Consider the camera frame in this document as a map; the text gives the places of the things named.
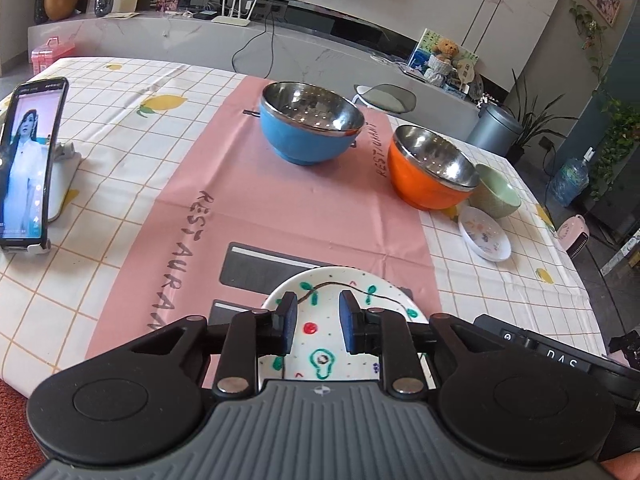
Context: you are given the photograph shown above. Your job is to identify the green ceramic bowl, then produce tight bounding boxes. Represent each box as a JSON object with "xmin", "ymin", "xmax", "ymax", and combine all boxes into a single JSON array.
[{"xmin": 467, "ymin": 164, "xmax": 522, "ymax": 220}]

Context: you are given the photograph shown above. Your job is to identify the brown teddy bear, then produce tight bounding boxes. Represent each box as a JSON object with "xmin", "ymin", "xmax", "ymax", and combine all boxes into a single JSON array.
[{"xmin": 427, "ymin": 39, "xmax": 460, "ymax": 87}]

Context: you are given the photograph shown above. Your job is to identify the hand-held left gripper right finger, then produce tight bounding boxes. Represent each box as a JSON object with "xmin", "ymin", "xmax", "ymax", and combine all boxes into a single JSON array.
[{"xmin": 338, "ymin": 290, "xmax": 506, "ymax": 396}]

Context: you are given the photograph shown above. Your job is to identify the orange steel bowl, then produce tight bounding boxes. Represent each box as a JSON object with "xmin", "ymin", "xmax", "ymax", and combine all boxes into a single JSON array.
[{"xmin": 387, "ymin": 124, "xmax": 481, "ymax": 211}]

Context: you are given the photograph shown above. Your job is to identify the white painted plate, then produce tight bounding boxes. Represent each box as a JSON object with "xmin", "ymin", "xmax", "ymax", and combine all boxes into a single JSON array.
[{"xmin": 260, "ymin": 266, "xmax": 431, "ymax": 381}]

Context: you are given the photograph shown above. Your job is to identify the black smartphone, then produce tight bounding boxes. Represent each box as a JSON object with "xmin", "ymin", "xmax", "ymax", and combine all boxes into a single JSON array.
[{"xmin": 0, "ymin": 76, "xmax": 69, "ymax": 251}]

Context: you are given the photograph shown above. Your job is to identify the potted snake plant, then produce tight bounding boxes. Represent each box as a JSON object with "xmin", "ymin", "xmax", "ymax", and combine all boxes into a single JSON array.
[{"xmin": 507, "ymin": 67, "xmax": 566, "ymax": 163}]

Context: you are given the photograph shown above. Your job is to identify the pink placemat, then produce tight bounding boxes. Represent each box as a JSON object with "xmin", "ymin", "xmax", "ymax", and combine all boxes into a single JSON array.
[{"xmin": 85, "ymin": 76, "xmax": 443, "ymax": 361}]

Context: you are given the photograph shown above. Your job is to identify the blue water bottle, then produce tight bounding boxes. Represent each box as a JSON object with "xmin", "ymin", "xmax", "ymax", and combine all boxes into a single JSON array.
[{"xmin": 550, "ymin": 147, "xmax": 598, "ymax": 207}]

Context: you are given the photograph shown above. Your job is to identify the pink toolbox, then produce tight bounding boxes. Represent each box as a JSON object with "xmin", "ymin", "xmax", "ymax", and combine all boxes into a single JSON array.
[{"xmin": 31, "ymin": 38, "xmax": 76, "ymax": 76}]

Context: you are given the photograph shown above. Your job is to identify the grey trash can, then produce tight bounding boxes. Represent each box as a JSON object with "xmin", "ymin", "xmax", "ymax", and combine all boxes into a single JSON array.
[{"xmin": 466, "ymin": 103, "xmax": 523, "ymax": 162}]

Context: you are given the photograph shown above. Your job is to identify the lemon checkered tablecloth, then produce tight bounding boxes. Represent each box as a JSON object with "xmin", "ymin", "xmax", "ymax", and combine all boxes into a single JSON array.
[{"xmin": 0, "ymin": 56, "xmax": 608, "ymax": 411}]

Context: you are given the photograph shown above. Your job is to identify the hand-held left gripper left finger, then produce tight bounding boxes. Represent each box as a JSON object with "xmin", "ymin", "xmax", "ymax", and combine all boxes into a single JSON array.
[{"xmin": 120, "ymin": 291, "xmax": 299, "ymax": 396}]

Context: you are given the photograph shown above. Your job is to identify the white router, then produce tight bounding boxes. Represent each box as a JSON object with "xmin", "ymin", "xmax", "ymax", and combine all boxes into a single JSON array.
[{"xmin": 212, "ymin": 0, "xmax": 259, "ymax": 25}]

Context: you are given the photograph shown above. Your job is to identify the white phone stand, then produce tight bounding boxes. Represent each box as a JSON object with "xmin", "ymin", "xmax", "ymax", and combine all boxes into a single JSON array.
[{"xmin": 27, "ymin": 141, "xmax": 82, "ymax": 256}]

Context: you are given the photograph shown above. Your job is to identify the pink space heater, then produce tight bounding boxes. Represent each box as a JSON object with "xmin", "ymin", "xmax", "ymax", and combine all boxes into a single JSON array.
[{"xmin": 554, "ymin": 215, "xmax": 591, "ymax": 261}]

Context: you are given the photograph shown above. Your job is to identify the orange fuzzy chair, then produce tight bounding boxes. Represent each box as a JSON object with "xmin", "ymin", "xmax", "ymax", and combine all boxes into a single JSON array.
[{"xmin": 0, "ymin": 379, "xmax": 36, "ymax": 480}]

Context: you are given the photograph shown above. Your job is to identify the blue green painting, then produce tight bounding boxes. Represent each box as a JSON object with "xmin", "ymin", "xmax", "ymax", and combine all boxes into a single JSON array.
[{"xmin": 407, "ymin": 28, "xmax": 479, "ymax": 83}]

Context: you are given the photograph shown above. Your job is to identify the marble television console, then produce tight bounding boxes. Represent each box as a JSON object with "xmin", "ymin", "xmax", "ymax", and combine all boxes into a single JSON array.
[{"xmin": 27, "ymin": 0, "xmax": 481, "ymax": 133}]

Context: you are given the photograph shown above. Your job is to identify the trailing vine plant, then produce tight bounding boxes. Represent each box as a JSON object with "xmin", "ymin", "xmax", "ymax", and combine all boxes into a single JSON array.
[{"xmin": 570, "ymin": 0, "xmax": 610, "ymax": 96}]

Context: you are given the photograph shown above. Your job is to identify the blue steel bowl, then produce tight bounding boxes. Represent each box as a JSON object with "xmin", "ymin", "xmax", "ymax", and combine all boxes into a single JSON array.
[{"xmin": 258, "ymin": 81, "xmax": 366, "ymax": 166}]

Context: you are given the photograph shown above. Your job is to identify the dark grey cabinet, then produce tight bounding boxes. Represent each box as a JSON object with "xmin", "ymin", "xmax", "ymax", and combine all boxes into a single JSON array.
[{"xmin": 592, "ymin": 192, "xmax": 640, "ymax": 243}]

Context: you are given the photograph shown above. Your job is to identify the black cable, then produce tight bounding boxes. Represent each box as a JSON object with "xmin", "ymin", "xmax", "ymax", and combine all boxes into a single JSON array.
[{"xmin": 232, "ymin": 27, "xmax": 276, "ymax": 78}]

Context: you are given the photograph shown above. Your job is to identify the pothos plant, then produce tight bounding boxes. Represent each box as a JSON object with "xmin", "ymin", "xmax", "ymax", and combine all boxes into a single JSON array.
[{"xmin": 590, "ymin": 97, "xmax": 640, "ymax": 201}]

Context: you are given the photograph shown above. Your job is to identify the grey stool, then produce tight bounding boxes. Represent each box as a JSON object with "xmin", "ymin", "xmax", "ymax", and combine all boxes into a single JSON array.
[{"xmin": 352, "ymin": 83, "xmax": 417, "ymax": 115}]

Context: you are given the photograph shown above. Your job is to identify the small white saucer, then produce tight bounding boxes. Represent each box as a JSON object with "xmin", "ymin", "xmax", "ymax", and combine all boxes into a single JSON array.
[{"xmin": 458, "ymin": 205, "xmax": 512, "ymax": 262}]

